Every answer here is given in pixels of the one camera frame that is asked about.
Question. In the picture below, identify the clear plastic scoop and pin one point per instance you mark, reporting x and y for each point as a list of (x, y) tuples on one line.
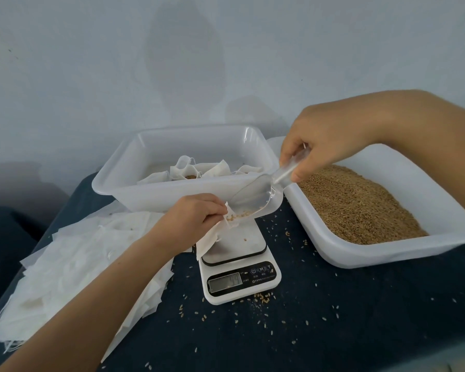
[(256, 193)]

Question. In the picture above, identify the person's left forearm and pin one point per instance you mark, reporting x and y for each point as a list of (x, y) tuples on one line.
[(77, 313)]

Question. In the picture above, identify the person's right forearm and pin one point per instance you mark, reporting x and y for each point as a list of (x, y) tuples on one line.
[(442, 135)]

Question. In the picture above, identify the brown grain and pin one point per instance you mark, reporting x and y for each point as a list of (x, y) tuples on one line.
[(364, 209)]

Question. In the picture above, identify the pile of white bags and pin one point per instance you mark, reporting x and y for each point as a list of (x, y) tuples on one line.
[(70, 267)]

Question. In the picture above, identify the white mesh bag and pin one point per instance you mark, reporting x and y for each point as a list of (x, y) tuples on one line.
[(211, 236)]

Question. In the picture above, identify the person's left hand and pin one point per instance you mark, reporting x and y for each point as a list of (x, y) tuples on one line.
[(184, 220)]

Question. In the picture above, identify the white plastic tub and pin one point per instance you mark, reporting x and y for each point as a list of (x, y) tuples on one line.
[(124, 193)]

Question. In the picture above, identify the white digital kitchen scale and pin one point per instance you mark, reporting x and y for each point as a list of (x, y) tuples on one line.
[(240, 279)]

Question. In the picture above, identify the white tray of grain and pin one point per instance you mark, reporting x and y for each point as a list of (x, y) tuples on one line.
[(333, 251)]

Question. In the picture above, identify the dark blue tablecloth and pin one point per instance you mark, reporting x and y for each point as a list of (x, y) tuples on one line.
[(349, 321), (8, 251)]

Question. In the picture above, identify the person's right hand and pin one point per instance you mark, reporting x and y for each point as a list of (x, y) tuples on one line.
[(333, 134)]

